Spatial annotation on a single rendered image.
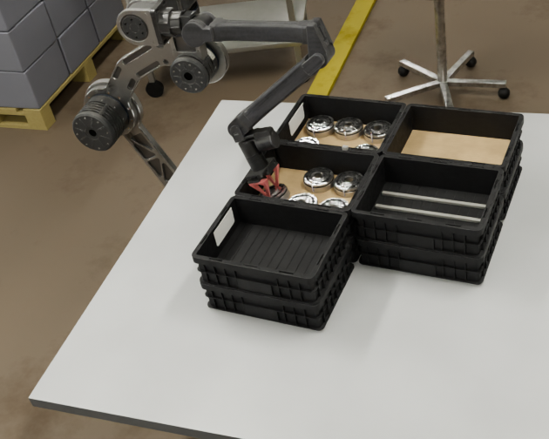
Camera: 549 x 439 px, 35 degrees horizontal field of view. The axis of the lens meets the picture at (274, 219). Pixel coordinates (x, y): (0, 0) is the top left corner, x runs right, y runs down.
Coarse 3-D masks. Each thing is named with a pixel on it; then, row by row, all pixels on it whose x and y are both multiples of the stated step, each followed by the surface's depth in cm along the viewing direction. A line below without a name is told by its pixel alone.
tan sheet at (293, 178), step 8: (280, 168) 300; (272, 176) 297; (280, 176) 296; (288, 176) 295; (296, 176) 294; (272, 184) 293; (288, 184) 292; (296, 184) 291; (296, 192) 288; (304, 192) 287; (312, 192) 286; (328, 192) 285; (320, 200) 282
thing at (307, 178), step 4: (316, 168) 291; (320, 168) 291; (324, 168) 290; (328, 168) 290; (308, 172) 290; (312, 172) 289; (328, 172) 288; (332, 172) 287; (304, 176) 288; (308, 176) 288; (328, 176) 286; (332, 176) 286; (304, 180) 287; (308, 180) 287; (312, 180) 286; (316, 180) 286; (320, 180) 285; (324, 180) 285; (328, 180) 285; (308, 184) 285; (312, 184) 284; (316, 184) 285; (320, 184) 284; (324, 184) 284
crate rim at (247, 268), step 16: (224, 208) 271; (304, 208) 265; (320, 208) 263; (336, 240) 254; (192, 256) 256; (320, 256) 247; (256, 272) 248; (272, 272) 245; (288, 272) 244; (320, 272) 245
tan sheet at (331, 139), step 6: (300, 132) 314; (306, 132) 314; (318, 138) 309; (324, 138) 309; (330, 138) 308; (336, 138) 307; (360, 138) 305; (324, 144) 306; (330, 144) 306; (336, 144) 305; (342, 144) 304; (348, 144) 304; (354, 144) 303; (360, 144) 303; (372, 144) 301; (378, 144) 301
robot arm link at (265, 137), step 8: (232, 128) 268; (240, 128) 268; (256, 128) 273; (264, 128) 270; (272, 128) 270; (240, 136) 269; (248, 136) 270; (256, 136) 270; (264, 136) 269; (272, 136) 268; (256, 144) 270; (264, 144) 269; (272, 144) 268
